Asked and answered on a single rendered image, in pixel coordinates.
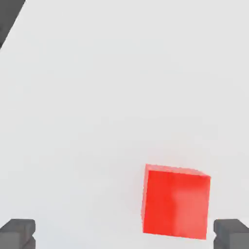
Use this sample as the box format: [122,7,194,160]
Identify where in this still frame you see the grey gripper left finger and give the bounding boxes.
[0,218,36,249]

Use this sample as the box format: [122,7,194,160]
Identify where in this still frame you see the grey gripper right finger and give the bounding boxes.
[213,218,249,249]

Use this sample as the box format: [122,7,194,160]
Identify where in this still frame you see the small red cube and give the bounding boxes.
[141,163,211,240]

